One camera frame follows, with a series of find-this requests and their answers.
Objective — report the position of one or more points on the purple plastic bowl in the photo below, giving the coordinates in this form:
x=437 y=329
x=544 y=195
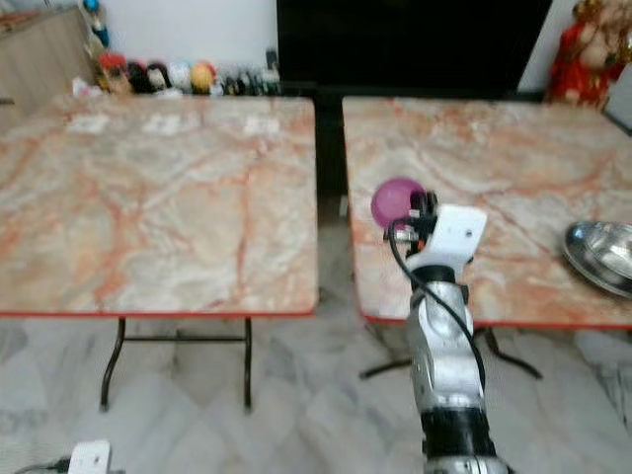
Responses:
x=391 y=200

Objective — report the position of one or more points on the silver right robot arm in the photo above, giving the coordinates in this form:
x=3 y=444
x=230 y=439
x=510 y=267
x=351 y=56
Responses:
x=444 y=346

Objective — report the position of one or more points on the marble-pattern table with steel dish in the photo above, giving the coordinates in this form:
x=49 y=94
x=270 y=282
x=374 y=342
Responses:
x=513 y=158

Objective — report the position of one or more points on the black television screen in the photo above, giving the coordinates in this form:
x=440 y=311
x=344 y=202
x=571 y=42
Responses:
x=410 y=44

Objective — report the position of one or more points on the stainless steel dish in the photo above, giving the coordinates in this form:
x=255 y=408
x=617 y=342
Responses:
x=602 y=257

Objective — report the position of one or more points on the red and gold figurine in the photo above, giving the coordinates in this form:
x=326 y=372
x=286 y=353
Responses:
x=585 y=64

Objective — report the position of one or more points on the yellow round doll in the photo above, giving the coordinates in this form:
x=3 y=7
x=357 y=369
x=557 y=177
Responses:
x=203 y=77

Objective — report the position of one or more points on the large marble-pattern folding table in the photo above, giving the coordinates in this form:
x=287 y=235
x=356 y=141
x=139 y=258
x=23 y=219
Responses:
x=158 y=207

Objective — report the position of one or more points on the wooden cabinet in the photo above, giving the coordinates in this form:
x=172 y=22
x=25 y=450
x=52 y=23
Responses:
x=39 y=59

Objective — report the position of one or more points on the white round doll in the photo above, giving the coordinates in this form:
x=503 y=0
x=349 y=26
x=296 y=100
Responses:
x=180 y=77

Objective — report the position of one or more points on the black doll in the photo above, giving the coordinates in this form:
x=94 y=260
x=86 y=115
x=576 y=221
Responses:
x=137 y=79

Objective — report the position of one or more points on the red-capped doll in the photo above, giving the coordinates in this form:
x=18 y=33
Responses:
x=113 y=71

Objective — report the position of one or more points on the blue standing figurine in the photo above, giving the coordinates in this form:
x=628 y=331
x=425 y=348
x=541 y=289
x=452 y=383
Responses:
x=96 y=22

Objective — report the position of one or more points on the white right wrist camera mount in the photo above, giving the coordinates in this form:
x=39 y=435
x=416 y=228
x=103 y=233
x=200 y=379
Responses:
x=454 y=235

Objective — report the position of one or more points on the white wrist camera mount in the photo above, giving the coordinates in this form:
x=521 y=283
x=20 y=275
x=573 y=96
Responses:
x=454 y=235
x=90 y=458

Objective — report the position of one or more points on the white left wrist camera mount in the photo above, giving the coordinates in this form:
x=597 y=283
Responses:
x=90 y=458

